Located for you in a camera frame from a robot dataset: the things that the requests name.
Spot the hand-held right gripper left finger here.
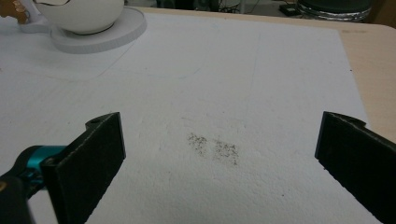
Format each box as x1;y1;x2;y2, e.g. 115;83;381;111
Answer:
40;111;127;224

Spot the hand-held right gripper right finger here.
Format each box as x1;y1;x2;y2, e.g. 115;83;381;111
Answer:
314;111;396;224

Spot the white foam mat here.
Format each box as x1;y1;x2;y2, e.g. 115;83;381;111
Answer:
0;12;385;224

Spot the white stand with pole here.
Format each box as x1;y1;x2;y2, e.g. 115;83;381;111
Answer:
18;0;148;55

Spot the black round stool, chrome base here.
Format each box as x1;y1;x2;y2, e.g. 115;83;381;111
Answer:
297;0;373;22

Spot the white eggshell-shaped bowl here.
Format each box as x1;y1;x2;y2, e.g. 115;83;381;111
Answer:
32;0;125;35

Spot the flat black device on floor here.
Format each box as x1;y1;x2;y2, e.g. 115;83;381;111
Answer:
278;3;302;17

